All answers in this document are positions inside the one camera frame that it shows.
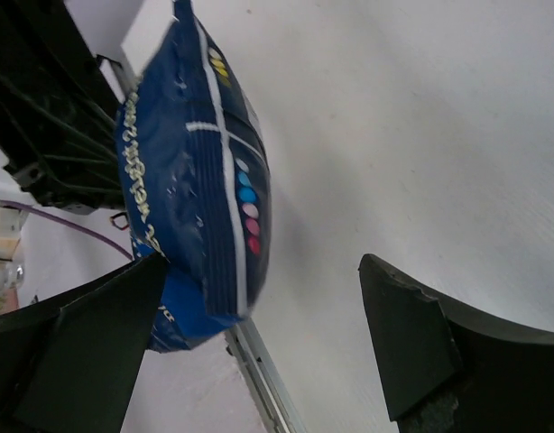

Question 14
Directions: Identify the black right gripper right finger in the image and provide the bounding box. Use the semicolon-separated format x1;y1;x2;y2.
358;254;554;432

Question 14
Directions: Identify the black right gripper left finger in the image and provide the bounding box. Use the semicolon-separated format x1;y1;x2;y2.
0;253;168;432

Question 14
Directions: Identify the blue kettle chip bag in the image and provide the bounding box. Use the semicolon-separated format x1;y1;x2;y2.
115;1;272;353

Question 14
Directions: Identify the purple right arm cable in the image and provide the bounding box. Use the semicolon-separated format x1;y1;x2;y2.
0;200;134;262

